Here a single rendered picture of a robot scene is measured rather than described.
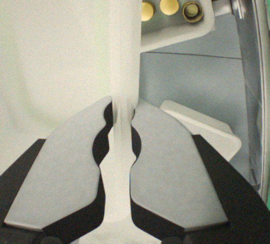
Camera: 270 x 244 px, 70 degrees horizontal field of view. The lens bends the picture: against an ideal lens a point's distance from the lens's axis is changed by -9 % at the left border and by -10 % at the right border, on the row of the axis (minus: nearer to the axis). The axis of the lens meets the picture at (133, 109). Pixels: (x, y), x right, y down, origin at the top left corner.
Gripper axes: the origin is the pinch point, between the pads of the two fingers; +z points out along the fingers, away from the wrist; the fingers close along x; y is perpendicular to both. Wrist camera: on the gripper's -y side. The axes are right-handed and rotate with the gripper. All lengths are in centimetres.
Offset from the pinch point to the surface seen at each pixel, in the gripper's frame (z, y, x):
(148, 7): 29.0, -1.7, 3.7
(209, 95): 32.9, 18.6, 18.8
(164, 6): 28.6, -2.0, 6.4
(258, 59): 20.4, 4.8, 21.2
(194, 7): 30.1, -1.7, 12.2
